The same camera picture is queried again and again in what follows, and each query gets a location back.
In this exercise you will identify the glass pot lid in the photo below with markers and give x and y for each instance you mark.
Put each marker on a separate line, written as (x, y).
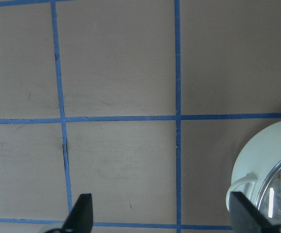
(269, 199)

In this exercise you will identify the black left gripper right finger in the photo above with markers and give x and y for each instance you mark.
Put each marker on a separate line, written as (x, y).
(245, 218)

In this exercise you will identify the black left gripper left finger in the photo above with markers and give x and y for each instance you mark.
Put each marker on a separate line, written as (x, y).
(79, 220)

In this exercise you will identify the pale green electric pot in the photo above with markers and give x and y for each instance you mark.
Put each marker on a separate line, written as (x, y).
(254, 162)

